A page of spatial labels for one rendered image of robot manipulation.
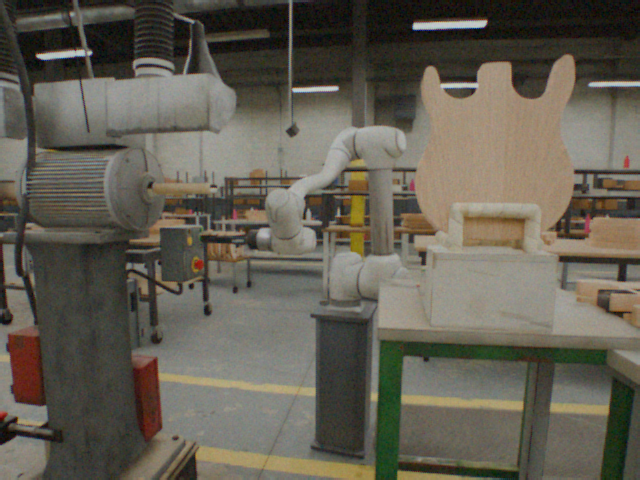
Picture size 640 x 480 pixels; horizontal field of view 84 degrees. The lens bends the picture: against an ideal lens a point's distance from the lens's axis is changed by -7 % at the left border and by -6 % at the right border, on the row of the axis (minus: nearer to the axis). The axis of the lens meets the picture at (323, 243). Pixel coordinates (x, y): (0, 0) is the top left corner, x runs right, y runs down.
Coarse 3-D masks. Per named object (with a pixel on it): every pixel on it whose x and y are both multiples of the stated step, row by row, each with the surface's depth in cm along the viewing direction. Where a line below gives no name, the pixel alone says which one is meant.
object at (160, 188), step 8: (160, 184) 111; (168, 184) 110; (176, 184) 110; (184, 184) 109; (192, 184) 109; (200, 184) 109; (208, 184) 108; (160, 192) 111; (168, 192) 110; (176, 192) 110; (184, 192) 110; (192, 192) 109; (200, 192) 109; (208, 192) 108
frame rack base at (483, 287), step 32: (448, 256) 82; (480, 256) 81; (512, 256) 80; (544, 256) 79; (448, 288) 83; (480, 288) 82; (512, 288) 81; (544, 288) 80; (448, 320) 84; (480, 320) 83; (512, 320) 81; (544, 320) 80
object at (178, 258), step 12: (168, 228) 133; (180, 228) 133; (192, 228) 139; (168, 240) 134; (180, 240) 133; (192, 240) 139; (168, 252) 134; (180, 252) 134; (192, 252) 139; (168, 264) 135; (180, 264) 134; (192, 264) 139; (204, 264) 149; (144, 276) 136; (168, 276) 135; (180, 276) 135; (192, 276) 139; (168, 288) 138; (180, 288) 140
